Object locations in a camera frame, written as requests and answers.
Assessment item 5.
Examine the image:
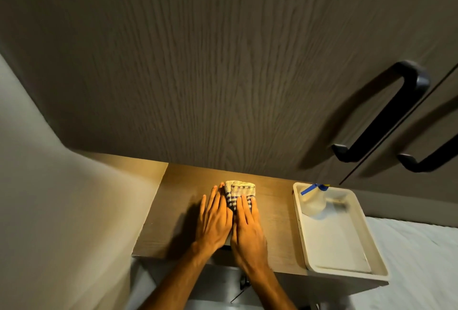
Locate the person's right hand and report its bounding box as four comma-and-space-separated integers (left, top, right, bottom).
230, 194, 270, 275

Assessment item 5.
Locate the person's left hand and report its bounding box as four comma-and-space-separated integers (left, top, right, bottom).
191, 183, 234, 255

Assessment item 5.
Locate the checkered cleaning cloth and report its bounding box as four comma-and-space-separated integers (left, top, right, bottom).
222, 180, 258, 214

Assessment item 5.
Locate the person's right forearm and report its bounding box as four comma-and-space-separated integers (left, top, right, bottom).
239, 263, 300, 310

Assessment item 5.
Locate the person's left forearm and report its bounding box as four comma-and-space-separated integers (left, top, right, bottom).
138, 244, 214, 310

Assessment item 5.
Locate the white spray bottle blue nozzle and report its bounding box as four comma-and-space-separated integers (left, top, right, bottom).
300, 183, 332, 217

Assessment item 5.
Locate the wooden bedside table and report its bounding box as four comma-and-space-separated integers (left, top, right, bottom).
131, 162, 390, 310

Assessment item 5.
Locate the white plastic tray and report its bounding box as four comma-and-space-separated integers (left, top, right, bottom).
292, 182, 390, 282

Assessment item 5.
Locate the wide wood grain cabinet door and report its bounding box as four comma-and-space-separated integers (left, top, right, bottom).
0, 0, 458, 187

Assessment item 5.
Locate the narrow wood grain cabinet door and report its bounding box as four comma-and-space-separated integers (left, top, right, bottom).
339, 66, 458, 229

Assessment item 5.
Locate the white bed sheet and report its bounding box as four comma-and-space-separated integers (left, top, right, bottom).
315, 216, 458, 310

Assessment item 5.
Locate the black cabinet door handle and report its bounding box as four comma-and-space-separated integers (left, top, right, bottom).
397, 134, 458, 173
331, 60, 431, 163

